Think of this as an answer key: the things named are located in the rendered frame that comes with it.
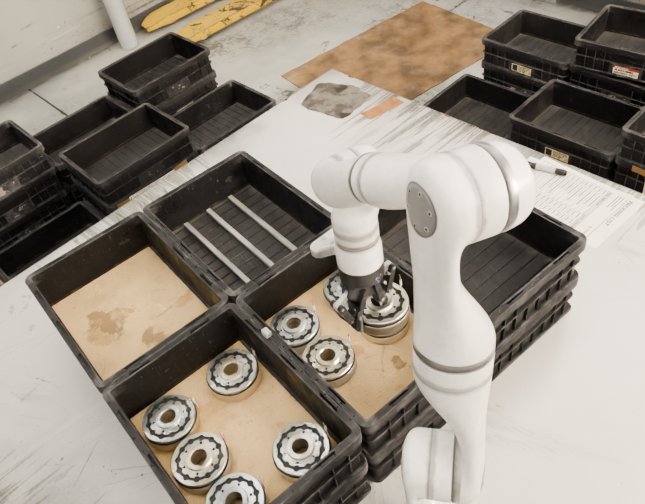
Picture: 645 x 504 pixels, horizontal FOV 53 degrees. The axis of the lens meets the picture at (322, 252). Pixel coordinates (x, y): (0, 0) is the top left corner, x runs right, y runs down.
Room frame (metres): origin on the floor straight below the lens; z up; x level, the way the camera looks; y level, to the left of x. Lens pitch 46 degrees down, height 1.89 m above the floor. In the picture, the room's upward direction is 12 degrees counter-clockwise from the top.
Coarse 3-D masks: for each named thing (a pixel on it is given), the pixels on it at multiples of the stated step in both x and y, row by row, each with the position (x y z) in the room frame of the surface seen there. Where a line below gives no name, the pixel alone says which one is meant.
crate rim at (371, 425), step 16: (304, 256) 0.94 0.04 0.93; (384, 256) 0.89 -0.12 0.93; (272, 272) 0.91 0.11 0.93; (256, 288) 0.88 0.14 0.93; (240, 304) 0.84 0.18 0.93; (256, 320) 0.79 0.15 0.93; (272, 336) 0.75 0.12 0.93; (288, 352) 0.70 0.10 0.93; (304, 368) 0.66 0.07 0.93; (320, 384) 0.62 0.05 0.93; (416, 384) 0.59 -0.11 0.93; (336, 400) 0.59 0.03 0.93; (400, 400) 0.56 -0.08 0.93; (352, 416) 0.55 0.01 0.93; (384, 416) 0.54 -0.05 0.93; (368, 432) 0.53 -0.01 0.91
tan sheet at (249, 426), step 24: (192, 384) 0.75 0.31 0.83; (264, 384) 0.71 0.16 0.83; (216, 408) 0.68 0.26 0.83; (240, 408) 0.67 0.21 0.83; (264, 408) 0.66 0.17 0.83; (288, 408) 0.65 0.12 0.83; (216, 432) 0.63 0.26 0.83; (240, 432) 0.62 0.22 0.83; (264, 432) 0.61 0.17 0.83; (168, 456) 0.60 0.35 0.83; (240, 456) 0.57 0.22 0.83; (264, 456) 0.56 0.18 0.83; (264, 480) 0.52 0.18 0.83
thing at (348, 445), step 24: (216, 312) 0.83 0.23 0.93; (240, 312) 0.82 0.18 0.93; (144, 360) 0.75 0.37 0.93; (288, 360) 0.69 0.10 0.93; (120, 384) 0.71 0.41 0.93; (312, 384) 0.63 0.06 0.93; (120, 408) 0.66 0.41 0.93; (336, 408) 0.57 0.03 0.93; (360, 432) 0.52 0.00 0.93; (144, 456) 0.56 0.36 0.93; (336, 456) 0.49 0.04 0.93; (168, 480) 0.50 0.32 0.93; (312, 480) 0.46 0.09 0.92
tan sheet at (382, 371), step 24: (312, 288) 0.93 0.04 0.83; (360, 336) 0.78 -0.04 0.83; (408, 336) 0.76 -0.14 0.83; (360, 360) 0.72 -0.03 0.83; (384, 360) 0.71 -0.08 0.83; (408, 360) 0.70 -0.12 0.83; (360, 384) 0.67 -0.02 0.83; (384, 384) 0.66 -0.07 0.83; (408, 384) 0.65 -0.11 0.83; (360, 408) 0.62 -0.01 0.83
